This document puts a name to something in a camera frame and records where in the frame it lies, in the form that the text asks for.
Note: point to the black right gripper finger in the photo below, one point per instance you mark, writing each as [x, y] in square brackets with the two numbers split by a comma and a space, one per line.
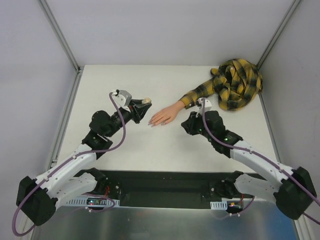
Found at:
[194, 116]
[188, 126]

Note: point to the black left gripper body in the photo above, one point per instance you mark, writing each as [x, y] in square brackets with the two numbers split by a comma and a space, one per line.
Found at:
[135, 113]

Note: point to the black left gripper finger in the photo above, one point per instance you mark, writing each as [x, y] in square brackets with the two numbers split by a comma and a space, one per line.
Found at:
[137, 102]
[145, 109]

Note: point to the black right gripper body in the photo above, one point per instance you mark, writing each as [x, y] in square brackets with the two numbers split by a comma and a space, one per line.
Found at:
[194, 126]

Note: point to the nail polish bottle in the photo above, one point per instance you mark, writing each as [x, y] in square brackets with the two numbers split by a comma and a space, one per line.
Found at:
[146, 100]

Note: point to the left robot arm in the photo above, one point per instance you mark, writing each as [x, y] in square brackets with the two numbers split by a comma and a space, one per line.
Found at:
[39, 198]

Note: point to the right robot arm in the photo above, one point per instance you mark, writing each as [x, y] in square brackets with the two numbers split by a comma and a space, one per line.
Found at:
[291, 190]

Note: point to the mannequin hand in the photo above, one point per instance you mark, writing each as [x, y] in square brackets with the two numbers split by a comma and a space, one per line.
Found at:
[166, 115]

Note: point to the yellow plaid shirt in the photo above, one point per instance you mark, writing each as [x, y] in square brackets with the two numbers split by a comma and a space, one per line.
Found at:
[236, 82]

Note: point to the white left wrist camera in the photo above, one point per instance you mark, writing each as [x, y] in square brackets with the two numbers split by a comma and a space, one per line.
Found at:
[122, 98]

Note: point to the left aluminium frame post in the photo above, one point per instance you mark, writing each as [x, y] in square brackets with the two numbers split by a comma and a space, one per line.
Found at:
[46, 9]

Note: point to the aluminium frame post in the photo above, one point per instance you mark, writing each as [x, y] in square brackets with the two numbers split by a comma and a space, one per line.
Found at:
[46, 9]
[295, 4]

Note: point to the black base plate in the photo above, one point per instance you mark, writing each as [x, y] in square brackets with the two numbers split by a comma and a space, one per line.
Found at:
[158, 189]

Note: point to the right white cable duct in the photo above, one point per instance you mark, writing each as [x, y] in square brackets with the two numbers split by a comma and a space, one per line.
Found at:
[226, 204]

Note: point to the white cable duct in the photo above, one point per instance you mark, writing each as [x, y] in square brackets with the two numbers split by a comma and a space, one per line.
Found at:
[89, 201]
[226, 204]

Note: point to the left white cable duct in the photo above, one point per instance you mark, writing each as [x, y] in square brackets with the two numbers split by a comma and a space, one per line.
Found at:
[89, 201]

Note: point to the right aluminium frame post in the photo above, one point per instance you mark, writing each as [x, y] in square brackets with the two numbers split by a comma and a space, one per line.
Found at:
[295, 4]

